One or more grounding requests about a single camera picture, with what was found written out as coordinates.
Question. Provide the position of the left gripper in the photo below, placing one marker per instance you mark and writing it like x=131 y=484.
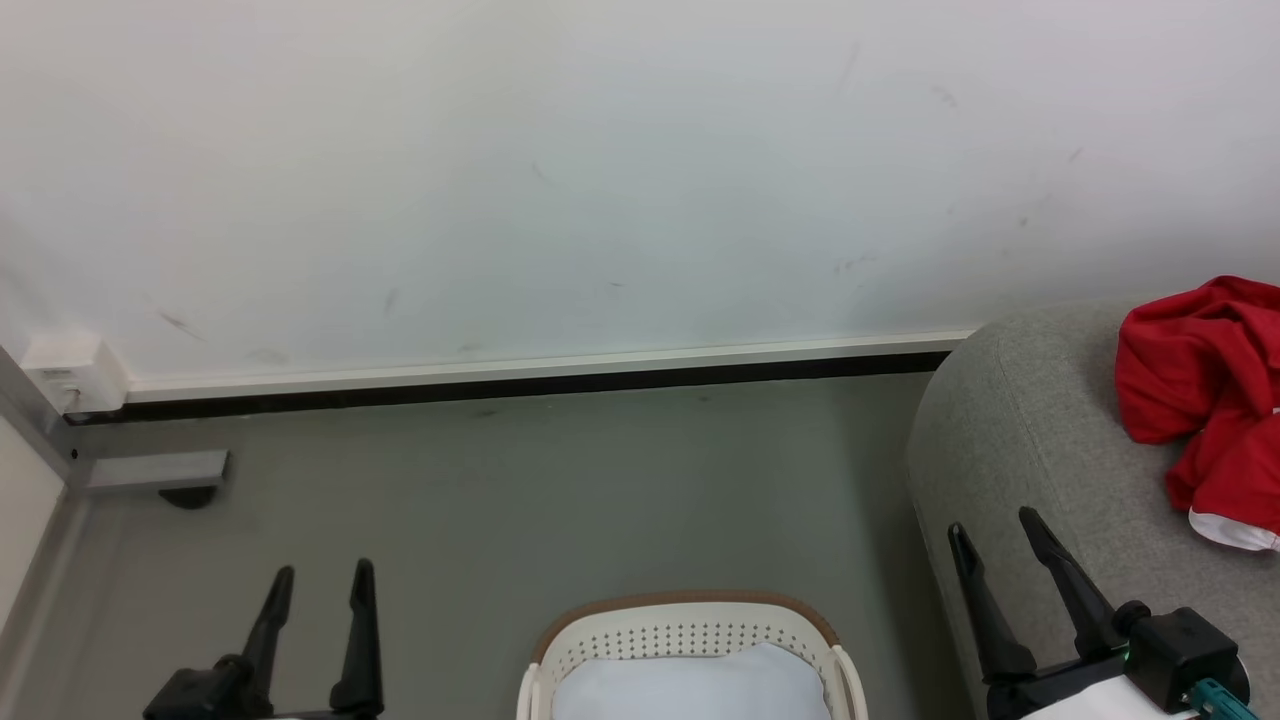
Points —
x=220 y=695

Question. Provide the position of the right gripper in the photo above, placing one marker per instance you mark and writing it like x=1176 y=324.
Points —
x=1060 y=695

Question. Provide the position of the grey partition frame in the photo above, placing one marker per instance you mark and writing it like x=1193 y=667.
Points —
x=30 y=420

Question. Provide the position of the white perforated laundry basket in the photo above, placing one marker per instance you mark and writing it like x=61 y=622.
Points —
x=690 y=625

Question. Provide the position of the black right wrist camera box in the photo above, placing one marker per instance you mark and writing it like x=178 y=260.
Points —
x=1180 y=650

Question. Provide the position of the white and black baseboard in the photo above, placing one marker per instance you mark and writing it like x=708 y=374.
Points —
x=500 y=378

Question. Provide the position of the red shirt with striped white hem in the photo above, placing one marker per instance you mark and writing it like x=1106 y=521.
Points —
x=1190 y=350

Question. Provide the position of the pale white cloth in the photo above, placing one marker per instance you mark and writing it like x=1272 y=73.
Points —
x=690 y=690

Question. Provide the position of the teal right camera connector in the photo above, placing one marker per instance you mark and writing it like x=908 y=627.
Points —
x=1220 y=700

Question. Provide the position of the red shirt with white cuffs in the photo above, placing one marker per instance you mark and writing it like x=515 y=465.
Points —
x=1235 y=480

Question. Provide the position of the grey fabric sofa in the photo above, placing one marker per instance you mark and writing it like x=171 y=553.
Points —
x=1030 y=440

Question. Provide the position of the white wall outlet box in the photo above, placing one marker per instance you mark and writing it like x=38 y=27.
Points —
x=70 y=370

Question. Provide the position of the grey metal foot bar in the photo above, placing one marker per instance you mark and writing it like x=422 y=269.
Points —
x=155 y=470

